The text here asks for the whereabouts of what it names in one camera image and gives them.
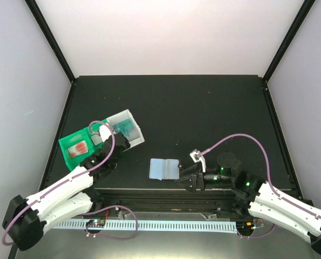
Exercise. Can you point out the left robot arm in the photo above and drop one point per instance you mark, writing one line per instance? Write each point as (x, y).
(27, 219)

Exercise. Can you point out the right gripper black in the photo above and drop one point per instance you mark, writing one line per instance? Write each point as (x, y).
(199, 178)

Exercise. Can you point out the teal credit card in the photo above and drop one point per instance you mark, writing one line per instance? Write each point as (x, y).
(119, 127)

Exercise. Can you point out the black aluminium rail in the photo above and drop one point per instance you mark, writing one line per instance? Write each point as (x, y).
(169, 200)

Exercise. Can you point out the right black frame post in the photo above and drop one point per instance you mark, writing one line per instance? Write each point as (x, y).
(288, 38)

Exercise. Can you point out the black frame post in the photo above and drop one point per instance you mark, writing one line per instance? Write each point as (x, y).
(43, 25)
(288, 38)

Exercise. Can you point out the left circuit board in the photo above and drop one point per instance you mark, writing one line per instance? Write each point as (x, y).
(96, 223)

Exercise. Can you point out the teal card in white bin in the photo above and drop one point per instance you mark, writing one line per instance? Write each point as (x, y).
(127, 129)

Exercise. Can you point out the white card in green bin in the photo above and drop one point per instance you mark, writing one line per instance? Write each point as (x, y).
(96, 139)

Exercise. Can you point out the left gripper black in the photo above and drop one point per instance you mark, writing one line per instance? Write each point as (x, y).
(126, 145)

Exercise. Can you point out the white slotted cable duct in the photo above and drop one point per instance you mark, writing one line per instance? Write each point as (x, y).
(154, 225)

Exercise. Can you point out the circuit board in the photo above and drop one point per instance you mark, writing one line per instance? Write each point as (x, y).
(244, 225)
(96, 223)

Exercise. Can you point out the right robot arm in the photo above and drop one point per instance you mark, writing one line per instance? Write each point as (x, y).
(254, 196)

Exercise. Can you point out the red white card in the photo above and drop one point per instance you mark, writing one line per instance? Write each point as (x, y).
(77, 148)

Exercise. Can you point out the left black frame post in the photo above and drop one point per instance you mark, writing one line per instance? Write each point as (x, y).
(43, 25)

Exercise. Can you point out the right circuit board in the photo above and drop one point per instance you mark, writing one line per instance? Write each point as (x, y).
(244, 225)

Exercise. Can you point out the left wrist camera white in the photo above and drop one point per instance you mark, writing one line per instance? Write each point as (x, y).
(104, 132)

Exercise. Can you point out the green plastic bin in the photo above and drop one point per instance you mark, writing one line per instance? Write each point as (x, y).
(93, 158)

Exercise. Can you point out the white translucent bin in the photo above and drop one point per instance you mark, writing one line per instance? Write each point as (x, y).
(136, 137)

